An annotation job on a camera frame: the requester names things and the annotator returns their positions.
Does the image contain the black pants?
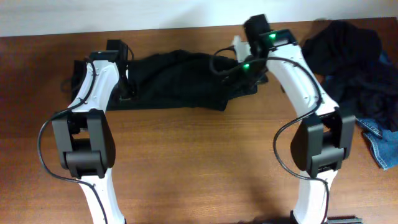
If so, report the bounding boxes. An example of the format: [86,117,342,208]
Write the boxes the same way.
[107,50,258,111]

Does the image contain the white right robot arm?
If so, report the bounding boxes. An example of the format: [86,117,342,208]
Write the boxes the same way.
[221,14,363,224]

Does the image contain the black garment pile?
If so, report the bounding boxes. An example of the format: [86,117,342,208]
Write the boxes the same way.
[302,21,397,132]

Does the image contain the blue denim jeans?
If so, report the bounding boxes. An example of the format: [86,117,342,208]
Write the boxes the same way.
[356,118,397,170]

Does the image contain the black metal rail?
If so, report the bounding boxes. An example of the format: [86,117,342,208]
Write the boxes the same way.
[327,217,363,224]

